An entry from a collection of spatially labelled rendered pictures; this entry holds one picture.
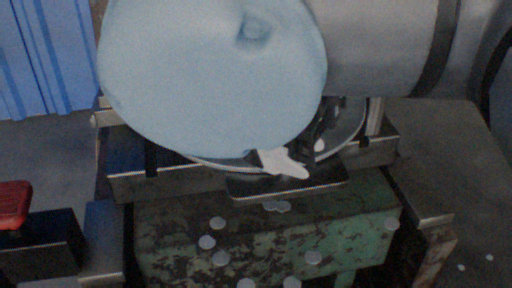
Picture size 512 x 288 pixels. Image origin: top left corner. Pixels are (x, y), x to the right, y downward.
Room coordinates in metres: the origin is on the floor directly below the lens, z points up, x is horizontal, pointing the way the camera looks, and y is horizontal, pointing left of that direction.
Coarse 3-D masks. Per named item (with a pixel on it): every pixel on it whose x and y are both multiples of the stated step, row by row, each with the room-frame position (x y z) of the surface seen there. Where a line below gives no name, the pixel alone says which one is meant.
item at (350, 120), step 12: (360, 96) 0.49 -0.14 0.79; (348, 108) 0.47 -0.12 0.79; (360, 108) 0.47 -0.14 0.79; (348, 120) 0.44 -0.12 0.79; (360, 120) 0.44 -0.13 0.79; (324, 132) 0.42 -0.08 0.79; (336, 132) 0.42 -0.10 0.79; (348, 132) 0.42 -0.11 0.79; (324, 144) 0.39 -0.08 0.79; (336, 144) 0.39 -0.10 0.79; (192, 156) 0.37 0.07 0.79; (288, 156) 0.37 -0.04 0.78; (324, 156) 0.37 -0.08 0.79; (216, 168) 0.36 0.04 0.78; (228, 168) 0.35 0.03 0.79; (240, 168) 0.35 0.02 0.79; (252, 168) 0.35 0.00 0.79
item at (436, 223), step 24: (384, 168) 0.52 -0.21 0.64; (408, 168) 0.51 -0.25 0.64; (408, 192) 0.45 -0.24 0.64; (432, 192) 0.45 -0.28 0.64; (408, 216) 0.43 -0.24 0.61; (432, 216) 0.40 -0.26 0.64; (408, 240) 0.41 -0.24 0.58; (432, 240) 0.38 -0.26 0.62; (456, 240) 0.38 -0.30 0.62; (384, 264) 0.46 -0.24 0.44; (408, 264) 0.39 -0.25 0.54; (432, 264) 0.37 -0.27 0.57
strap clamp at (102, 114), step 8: (96, 96) 0.58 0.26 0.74; (104, 96) 0.55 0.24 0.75; (96, 104) 0.56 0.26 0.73; (104, 104) 0.55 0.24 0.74; (96, 112) 0.54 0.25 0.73; (104, 112) 0.54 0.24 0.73; (112, 112) 0.54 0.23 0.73; (96, 120) 0.54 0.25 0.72; (104, 120) 0.54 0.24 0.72; (112, 120) 0.54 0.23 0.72; (120, 120) 0.54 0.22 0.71
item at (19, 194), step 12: (24, 180) 0.36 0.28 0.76; (0, 192) 0.33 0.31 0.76; (12, 192) 0.33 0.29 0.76; (24, 192) 0.34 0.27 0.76; (0, 204) 0.32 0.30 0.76; (12, 204) 0.32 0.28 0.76; (24, 204) 0.32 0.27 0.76; (0, 216) 0.30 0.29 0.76; (12, 216) 0.30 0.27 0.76; (24, 216) 0.31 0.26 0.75; (0, 228) 0.29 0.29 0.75; (12, 228) 0.32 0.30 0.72
